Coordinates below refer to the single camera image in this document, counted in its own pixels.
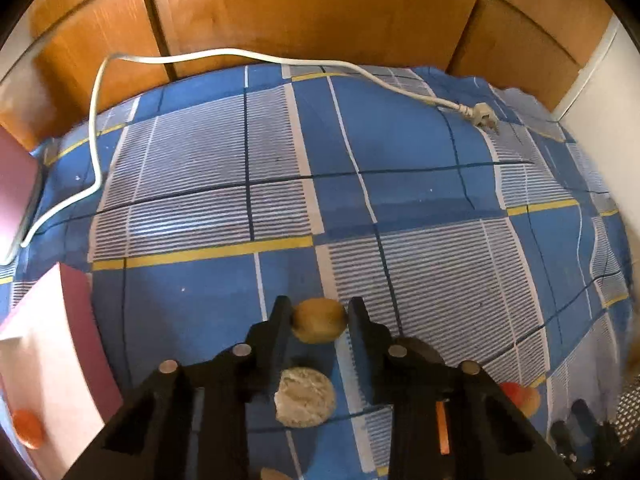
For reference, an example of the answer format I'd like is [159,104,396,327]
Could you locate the perforated metal panel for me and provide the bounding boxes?
[617,380,640,442]

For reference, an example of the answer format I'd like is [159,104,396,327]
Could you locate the pink electric appliance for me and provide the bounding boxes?
[0,127,43,261]

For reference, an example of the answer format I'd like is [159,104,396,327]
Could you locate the small orange fruit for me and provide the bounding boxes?
[11,409,45,450]

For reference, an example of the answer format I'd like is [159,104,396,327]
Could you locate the blue plaid bedsheet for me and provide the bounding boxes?
[0,62,633,480]

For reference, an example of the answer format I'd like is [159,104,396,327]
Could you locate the brown kiwi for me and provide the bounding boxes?
[291,298,350,345]

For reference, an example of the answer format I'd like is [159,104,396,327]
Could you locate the white power cable with plug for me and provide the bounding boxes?
[0,48,500,265]

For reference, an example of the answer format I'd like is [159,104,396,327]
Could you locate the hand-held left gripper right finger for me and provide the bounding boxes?
[347,296,576,480]

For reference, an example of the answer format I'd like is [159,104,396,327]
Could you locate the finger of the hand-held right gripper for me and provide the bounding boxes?
[571,399,598,442]
[550,420,576,461]

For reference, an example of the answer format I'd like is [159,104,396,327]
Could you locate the dark brown round fruit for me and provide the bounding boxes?
[400,336,443,366]

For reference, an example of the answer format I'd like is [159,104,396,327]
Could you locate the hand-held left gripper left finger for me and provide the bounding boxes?
[62,296,293,480]

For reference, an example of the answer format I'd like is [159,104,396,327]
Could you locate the wooden panel headboard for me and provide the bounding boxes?
[0,0,616,153]

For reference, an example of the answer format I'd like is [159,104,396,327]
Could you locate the pink box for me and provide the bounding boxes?
[0,263,125,480]

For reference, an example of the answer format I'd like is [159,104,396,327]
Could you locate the orange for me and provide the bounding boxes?
[499,381,542,418]

